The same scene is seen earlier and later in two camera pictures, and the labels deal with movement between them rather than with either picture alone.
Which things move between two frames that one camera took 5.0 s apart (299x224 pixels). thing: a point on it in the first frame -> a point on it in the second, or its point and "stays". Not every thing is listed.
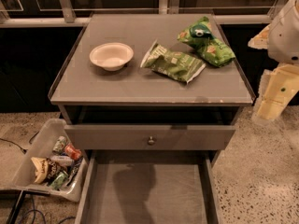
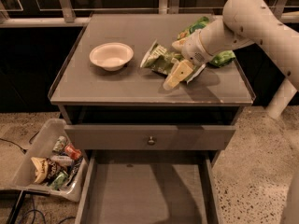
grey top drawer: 148,137 stays
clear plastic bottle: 63,161 stays
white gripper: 285,37 -> 193,50
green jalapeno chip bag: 171,64 stays
